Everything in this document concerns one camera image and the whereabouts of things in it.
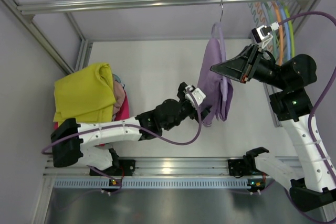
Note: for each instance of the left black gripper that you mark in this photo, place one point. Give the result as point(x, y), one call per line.
point(187, 100)

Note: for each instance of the purple trousers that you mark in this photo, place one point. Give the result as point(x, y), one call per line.
point(210, 83)

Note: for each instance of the magenta cloth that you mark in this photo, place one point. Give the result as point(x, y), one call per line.
point(124, 111)

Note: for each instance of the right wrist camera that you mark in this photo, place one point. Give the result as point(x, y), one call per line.
point(264, 34)

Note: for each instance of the orange clothes hanger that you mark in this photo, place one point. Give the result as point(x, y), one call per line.
point(265, 14)

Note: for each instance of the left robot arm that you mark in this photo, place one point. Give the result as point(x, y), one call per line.
point(86, 143)

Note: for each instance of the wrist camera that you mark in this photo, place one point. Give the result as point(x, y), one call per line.
point(264, 34)
point(194, 95)

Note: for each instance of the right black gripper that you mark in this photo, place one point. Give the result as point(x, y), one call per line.
point(250, 63)

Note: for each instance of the yellow trousers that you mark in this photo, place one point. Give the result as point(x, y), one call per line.
point(94, 79)

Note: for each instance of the aluminium hanging rail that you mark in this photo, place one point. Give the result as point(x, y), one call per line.
point(63, 6)

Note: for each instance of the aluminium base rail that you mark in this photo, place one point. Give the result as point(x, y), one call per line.
point(168, 167)

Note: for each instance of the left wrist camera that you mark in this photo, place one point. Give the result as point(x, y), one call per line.
point(194, 95)

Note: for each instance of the slotted cable duct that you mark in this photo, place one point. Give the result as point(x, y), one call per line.
point(157, 183)

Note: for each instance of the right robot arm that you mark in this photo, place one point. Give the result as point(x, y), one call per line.
point(294, 110)

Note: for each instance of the purple clothes hanger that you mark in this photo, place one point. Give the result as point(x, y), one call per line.
point(217, 26)

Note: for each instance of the pink cloth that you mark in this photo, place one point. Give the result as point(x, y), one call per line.
point(119, 95)

